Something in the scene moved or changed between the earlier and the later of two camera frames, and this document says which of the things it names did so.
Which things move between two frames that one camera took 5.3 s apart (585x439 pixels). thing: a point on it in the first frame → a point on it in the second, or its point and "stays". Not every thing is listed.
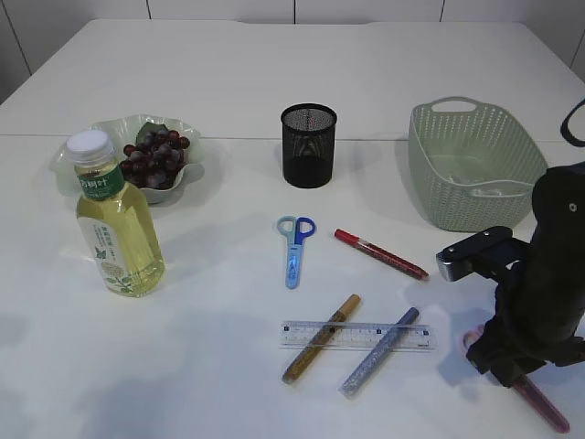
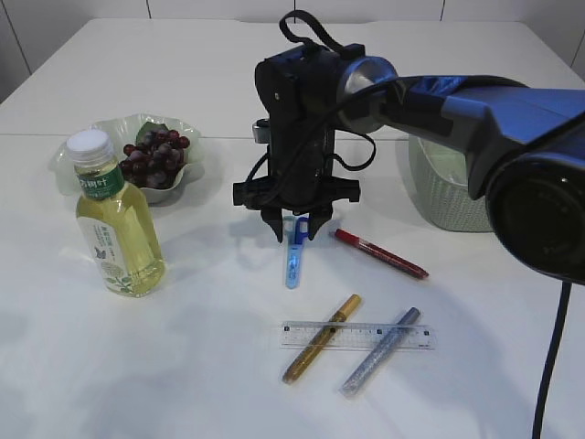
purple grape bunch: x=156 y=158 stays
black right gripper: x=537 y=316 → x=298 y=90
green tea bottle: x=121 y=235 stays
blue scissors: x=295 y=230 stays
